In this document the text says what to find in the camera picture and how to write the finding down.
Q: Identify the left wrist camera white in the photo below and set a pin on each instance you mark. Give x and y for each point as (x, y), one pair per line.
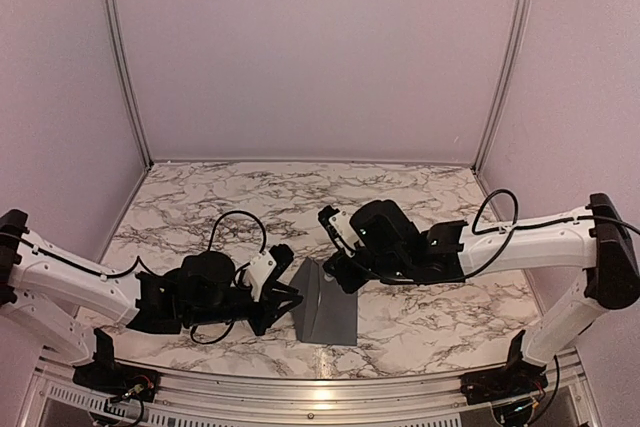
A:
(266, 266)

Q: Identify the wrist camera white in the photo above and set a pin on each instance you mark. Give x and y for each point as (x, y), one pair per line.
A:
(337, 226)
(266, 266)

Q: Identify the right aluminium frame post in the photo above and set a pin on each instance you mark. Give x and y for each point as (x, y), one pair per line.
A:
(514, 43)

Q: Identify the front aluminium rail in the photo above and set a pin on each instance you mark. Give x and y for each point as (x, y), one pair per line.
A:
(185, 398)

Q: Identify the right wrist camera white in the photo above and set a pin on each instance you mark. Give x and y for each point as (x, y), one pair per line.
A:
(337, 226)

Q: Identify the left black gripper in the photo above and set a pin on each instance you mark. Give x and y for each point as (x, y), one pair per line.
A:
(271, 302)

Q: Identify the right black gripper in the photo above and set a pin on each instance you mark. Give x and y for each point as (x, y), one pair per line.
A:
(341, 269)

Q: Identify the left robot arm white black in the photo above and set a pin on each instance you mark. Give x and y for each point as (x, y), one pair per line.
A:
(36, 276)

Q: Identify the left aluminium frame post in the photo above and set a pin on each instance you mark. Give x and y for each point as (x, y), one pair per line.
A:
(125, 81)

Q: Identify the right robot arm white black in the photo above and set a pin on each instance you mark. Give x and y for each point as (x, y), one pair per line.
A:
(592, 239)

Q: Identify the dark grey envelope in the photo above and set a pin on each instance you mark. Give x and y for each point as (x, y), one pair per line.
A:
(326, 315)

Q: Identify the aluminium frame post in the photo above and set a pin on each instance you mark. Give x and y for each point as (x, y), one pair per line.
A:
(514, 43)
(125, 81)

